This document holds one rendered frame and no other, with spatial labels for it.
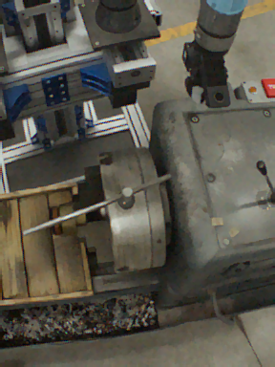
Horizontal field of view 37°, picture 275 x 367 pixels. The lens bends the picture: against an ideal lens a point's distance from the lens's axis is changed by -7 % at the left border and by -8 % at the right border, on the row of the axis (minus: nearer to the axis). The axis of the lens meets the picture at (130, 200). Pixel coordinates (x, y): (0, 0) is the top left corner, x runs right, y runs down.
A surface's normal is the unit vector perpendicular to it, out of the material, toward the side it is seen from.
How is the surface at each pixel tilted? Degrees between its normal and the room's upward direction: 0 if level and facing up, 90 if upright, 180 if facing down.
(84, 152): 0
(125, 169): 18
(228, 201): 0
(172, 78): 0
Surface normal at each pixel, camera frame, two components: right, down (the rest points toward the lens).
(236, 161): 0.03, -0.36
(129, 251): 0.15, 0.57
